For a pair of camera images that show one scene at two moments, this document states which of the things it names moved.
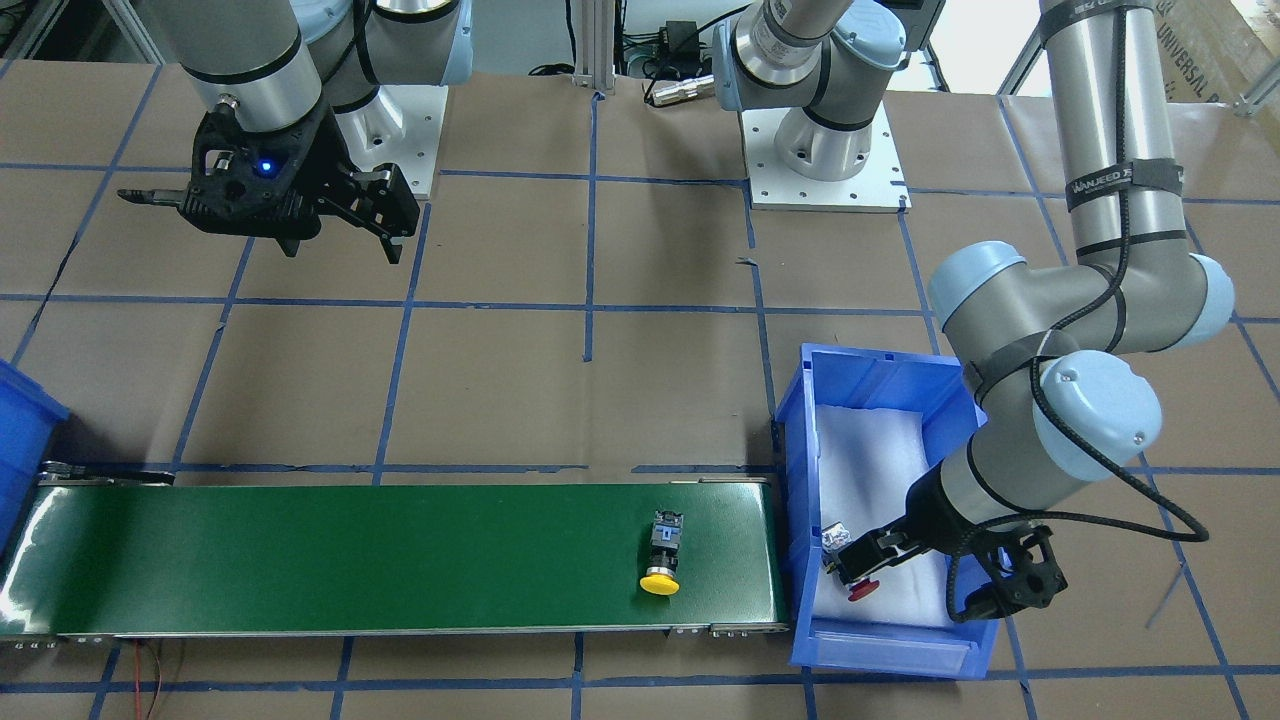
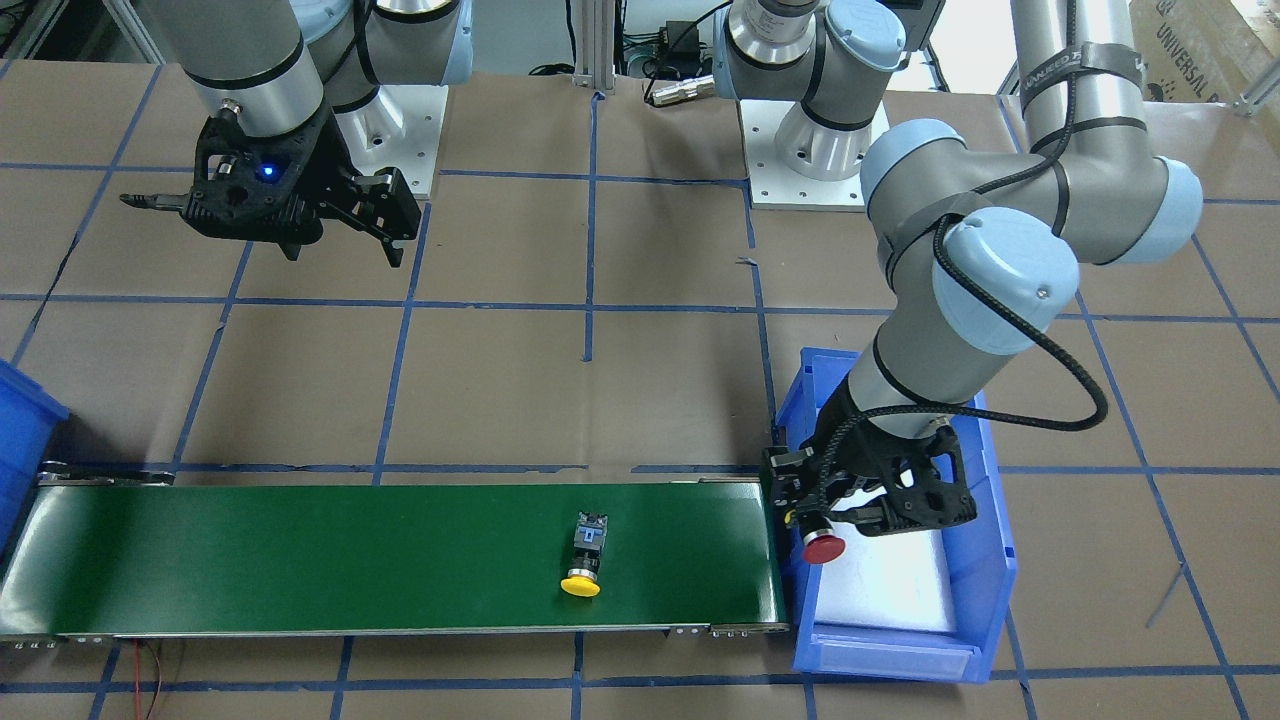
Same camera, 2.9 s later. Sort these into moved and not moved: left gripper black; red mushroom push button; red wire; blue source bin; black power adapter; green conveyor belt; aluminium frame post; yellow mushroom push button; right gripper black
Moved: red mushroom push button; yellow mushroom push button; left gripper black
Not moved: green conveyor belt; blue source bin; aluminium frame post; black power adapter; red wire; right gripper black
